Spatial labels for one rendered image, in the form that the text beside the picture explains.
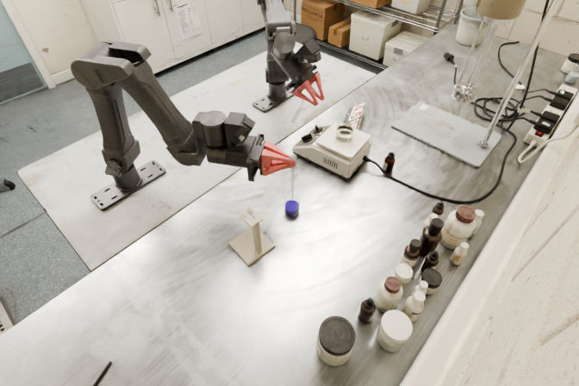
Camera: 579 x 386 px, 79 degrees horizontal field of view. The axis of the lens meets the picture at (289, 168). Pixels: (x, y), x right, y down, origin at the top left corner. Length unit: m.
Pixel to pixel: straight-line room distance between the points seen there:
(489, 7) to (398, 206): 0.53
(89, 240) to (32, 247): 1.39
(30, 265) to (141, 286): 1.47
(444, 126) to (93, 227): 1.09
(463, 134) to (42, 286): 2.00
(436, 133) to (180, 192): 0.82
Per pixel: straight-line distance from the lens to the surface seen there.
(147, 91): 0.79
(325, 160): 1.02
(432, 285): 0.83
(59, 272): 2.20
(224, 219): 0.93
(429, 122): 1.29
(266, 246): 0.86
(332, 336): 0.71
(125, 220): 1.01
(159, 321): 0.83
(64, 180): 1.20
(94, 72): 0.80
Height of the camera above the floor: 1.63
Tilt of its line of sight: 45 degrees down
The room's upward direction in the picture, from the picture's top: straight up
